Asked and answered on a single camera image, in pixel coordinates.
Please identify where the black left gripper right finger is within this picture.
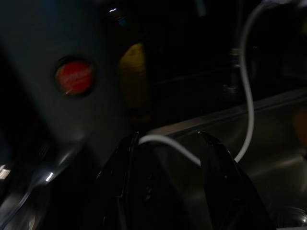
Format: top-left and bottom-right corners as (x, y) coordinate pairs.
(198, 130), (263, 230)

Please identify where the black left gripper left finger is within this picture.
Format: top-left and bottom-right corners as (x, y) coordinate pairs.
(95, 131), (144, 230)

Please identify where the stainless steel sink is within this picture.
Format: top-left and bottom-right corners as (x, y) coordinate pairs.
(145, 87), (307, 230)

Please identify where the steel bowl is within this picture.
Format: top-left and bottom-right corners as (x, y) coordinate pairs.
(0, 141), (83, 230)

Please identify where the yellow dish soap bottle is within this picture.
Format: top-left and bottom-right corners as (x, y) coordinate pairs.
(105, 7), (153, 124)

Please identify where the chrome faucet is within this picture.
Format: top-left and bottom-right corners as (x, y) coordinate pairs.
(222, 46), (244, 96)

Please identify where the grey water dispenser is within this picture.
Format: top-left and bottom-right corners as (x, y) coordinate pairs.
(0, 0), (139, 168)

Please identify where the white flexible hose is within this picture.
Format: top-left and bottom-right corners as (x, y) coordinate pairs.
(138, 1), (273, 167)

